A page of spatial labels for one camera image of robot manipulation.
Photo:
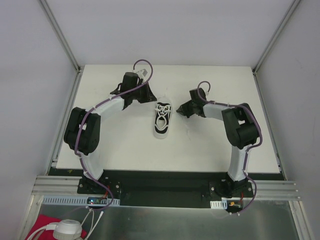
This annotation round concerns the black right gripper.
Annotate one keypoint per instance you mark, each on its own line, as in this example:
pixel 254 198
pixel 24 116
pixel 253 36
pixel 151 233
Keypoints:
pixel 188 109

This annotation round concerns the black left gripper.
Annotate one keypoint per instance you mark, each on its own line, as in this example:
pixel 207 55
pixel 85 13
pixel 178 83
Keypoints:
pixel 145 92

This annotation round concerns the black white canvas sneaker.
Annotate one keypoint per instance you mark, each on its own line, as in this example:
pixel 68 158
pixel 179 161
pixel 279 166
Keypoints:
pixel 163 112

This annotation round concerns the white shoelace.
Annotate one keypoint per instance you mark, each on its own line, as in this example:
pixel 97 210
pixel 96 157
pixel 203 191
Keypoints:
pixel 175 116

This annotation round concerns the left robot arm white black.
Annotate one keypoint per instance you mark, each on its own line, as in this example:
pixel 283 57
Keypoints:
pixel 82 133

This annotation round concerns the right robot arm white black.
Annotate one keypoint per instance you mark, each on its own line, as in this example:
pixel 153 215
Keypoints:
pixel 242 131

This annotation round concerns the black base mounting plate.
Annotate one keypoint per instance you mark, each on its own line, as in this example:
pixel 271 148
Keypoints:
pixel 168 200

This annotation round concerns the white bottle cap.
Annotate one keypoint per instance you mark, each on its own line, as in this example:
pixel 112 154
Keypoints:
pixel 67 229

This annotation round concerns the red cloth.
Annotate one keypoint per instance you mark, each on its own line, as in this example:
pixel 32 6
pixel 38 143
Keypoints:
pixel 43 229

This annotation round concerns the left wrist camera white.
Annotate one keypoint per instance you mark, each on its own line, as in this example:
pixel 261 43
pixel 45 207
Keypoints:
pixel 142 73

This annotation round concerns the right grey cable duct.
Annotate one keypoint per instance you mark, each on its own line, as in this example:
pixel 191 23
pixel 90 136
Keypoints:
pixel 219 204

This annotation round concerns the grey cable duct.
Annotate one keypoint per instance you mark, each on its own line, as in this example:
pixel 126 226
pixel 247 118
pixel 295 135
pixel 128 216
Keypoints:
pixel 79 201
pixel 219 204

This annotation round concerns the right aluminium corner post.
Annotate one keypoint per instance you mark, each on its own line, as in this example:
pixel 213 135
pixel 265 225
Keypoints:
pixel 278 31

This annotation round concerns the aluminium corner post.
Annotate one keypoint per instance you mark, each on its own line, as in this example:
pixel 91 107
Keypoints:
pixel 278 31
pixel 59 34

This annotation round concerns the left grey cable duct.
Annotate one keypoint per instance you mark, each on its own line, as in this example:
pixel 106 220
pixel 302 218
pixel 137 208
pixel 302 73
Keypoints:
pixel 79 201

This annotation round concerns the aluminium frame rail front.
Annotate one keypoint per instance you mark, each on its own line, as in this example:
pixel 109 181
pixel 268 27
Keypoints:
pixel 75 185

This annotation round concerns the left aluminium corner post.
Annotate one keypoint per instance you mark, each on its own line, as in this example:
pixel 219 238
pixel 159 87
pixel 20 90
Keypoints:
pixel 59 34

